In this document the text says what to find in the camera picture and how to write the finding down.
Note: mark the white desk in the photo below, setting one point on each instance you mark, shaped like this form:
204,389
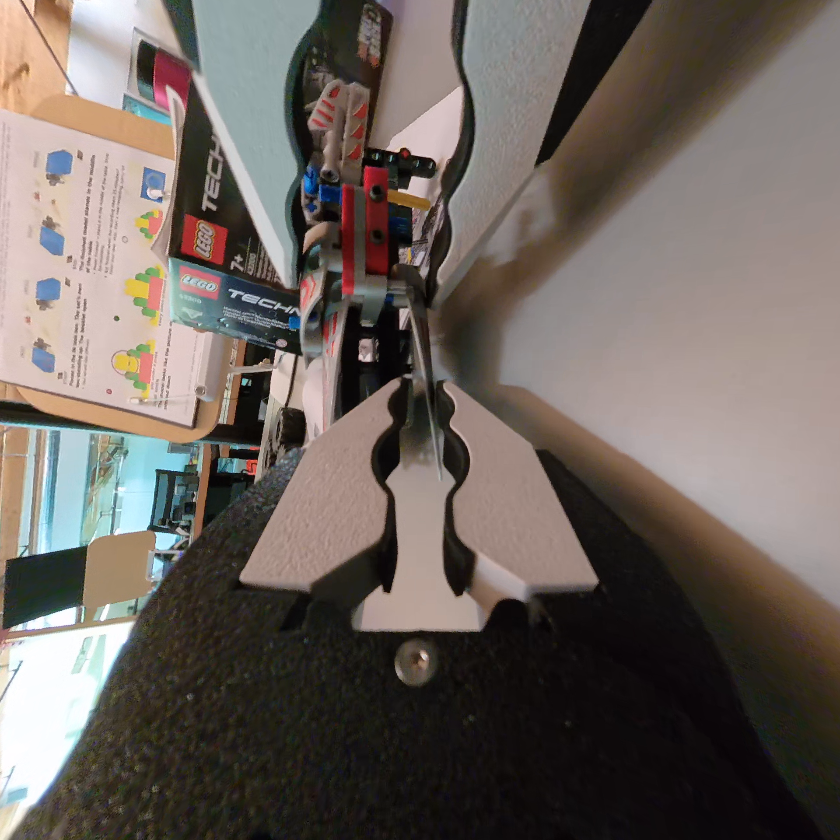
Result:
689,295

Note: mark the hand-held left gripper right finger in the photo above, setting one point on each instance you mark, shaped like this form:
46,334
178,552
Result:
525,525

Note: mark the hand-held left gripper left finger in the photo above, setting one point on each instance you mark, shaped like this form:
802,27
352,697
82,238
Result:
328,512

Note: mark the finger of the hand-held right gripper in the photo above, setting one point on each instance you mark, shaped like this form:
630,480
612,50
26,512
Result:
256,98
512,111

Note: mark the grey red toy brick vehicle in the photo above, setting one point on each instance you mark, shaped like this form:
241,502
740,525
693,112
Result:
361,229

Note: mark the printed instruction sheet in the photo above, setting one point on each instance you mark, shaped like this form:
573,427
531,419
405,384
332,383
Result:
85,262

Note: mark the tan chair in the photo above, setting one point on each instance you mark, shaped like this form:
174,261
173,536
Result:
118,568

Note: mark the wooden display board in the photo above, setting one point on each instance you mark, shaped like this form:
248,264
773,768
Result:
98,113

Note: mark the black panel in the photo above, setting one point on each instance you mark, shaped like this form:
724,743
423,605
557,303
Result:
43,587

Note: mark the black toy brick set box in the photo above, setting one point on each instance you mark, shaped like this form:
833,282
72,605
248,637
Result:
203,239

